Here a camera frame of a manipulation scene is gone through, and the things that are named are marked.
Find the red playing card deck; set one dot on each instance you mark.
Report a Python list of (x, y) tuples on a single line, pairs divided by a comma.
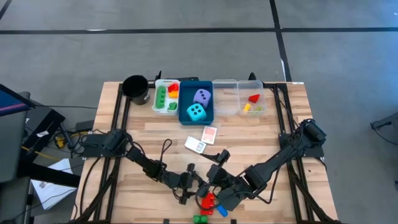
[(209, 135)]

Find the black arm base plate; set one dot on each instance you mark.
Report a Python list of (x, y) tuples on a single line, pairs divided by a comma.
[(314, 153), (93, 149)]

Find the black round cup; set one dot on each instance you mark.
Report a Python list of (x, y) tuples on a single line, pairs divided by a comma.
[(136, 88)]

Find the teal plastic tray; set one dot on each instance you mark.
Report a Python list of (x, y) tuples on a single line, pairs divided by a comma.
[(186, 93)]

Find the yellow block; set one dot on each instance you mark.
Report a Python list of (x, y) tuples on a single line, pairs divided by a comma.
[(247, 107)]

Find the black table frame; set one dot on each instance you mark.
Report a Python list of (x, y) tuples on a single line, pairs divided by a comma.
[(277, 109), (117, 112)]

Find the blue curved toy brick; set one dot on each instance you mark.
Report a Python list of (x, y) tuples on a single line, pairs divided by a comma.
[(222, 211)]

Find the large red toy brick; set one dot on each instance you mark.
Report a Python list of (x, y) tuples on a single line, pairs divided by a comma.
[(207, 203)]

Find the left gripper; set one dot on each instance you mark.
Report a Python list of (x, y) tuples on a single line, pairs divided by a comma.
[(185, 182)]

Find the purple foam die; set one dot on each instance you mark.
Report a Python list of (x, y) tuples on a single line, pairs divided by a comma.
[(202, 98)]

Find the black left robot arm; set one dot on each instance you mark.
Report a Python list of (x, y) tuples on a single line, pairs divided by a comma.
[(149, 166)]

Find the clear plastic bin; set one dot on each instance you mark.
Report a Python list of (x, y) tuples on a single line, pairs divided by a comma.
[(225, 98), (245, 88)]

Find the black clamp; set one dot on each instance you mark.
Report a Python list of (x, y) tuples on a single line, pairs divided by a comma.
[(252, 77)]

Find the white paper sheets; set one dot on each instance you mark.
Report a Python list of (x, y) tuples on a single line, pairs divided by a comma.
[(53, 193)]

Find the lime green toy brick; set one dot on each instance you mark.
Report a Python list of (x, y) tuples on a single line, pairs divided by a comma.
[(258, 109)]

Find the white paper tag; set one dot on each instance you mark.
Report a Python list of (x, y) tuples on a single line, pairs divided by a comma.
[(42, 133)]

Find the blue screen monitor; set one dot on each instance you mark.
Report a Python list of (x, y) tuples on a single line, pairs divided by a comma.
[(12, 104)]

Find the white card box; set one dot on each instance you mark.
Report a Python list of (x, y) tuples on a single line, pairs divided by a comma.
[(195, 144)]

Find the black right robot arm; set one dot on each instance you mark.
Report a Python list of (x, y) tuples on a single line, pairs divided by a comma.
[(280, 158)]

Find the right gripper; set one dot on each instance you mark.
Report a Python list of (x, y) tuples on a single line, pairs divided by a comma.
[(224, 179)]

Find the red wedge block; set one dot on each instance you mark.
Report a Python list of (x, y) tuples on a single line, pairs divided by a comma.
[(254, 99)]

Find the small red toy brick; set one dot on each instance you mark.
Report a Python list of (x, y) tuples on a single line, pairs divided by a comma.
[(173, 87)]

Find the teal foam die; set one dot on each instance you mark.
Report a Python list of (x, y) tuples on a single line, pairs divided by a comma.
[(196, 112)]

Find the yellow toy brick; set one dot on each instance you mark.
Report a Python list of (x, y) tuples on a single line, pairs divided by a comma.
[(173, 94)]

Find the long green toy brick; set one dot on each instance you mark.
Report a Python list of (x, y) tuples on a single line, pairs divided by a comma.
[(160, 97)]

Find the black side desk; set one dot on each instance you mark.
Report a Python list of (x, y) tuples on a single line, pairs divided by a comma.
[(46, 175)]

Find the white plastic bin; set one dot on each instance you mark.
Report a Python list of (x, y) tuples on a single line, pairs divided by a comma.
[(164, 112)]

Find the black bar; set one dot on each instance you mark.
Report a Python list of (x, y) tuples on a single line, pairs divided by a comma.
[(186, 79)]

